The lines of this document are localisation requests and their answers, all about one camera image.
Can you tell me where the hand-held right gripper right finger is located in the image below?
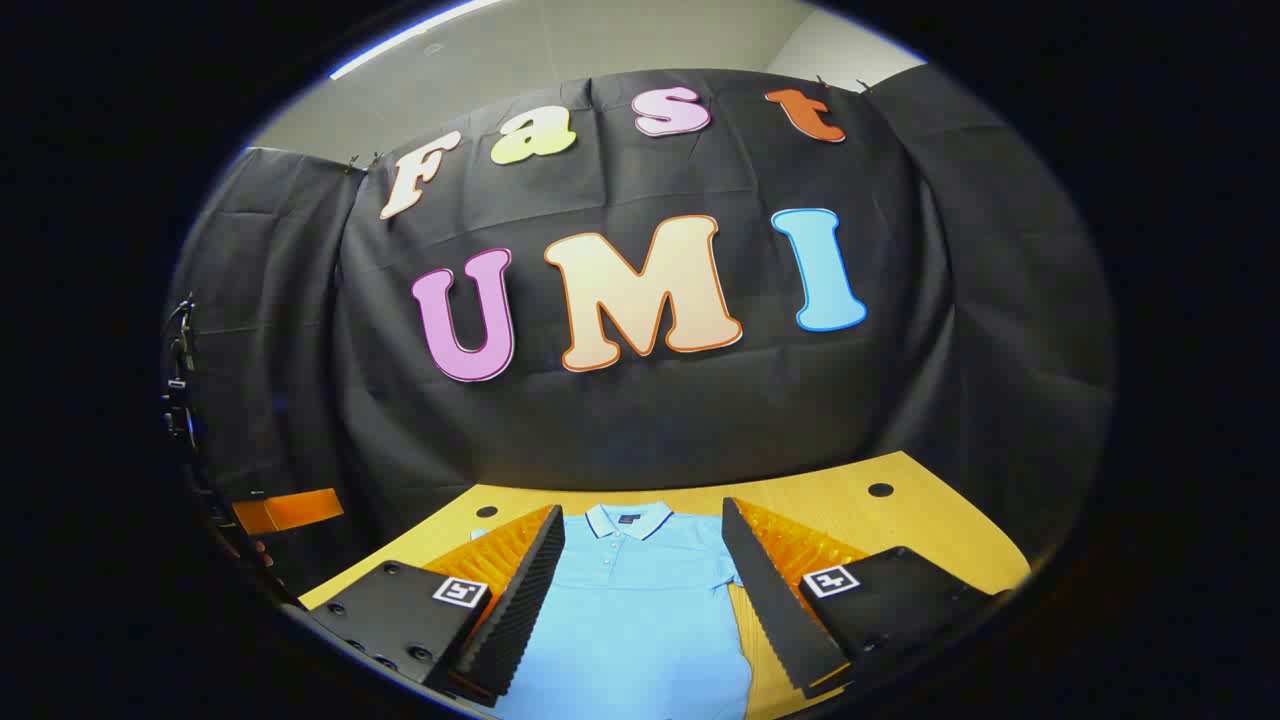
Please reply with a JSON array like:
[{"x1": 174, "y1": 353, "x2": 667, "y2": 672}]
[{"x1": 721, "y1": 497, "x2": 1016, "y2": 701}]

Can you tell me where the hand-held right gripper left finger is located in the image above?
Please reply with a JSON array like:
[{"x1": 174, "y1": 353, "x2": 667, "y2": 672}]
[{"x1": 300, "y1": 503, "x2": 566, "y2": 709}]

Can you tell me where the light blue polo T-shirt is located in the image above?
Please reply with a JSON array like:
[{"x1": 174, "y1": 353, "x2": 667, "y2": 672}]
[{"x1": 470, "y1": 503, "x2": 753, "y2": 720}]

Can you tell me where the black backdrop cloth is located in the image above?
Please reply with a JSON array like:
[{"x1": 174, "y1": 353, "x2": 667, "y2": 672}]
[{"x1": 160, "y1": 65, "x2": 1116, "y2": 601}]

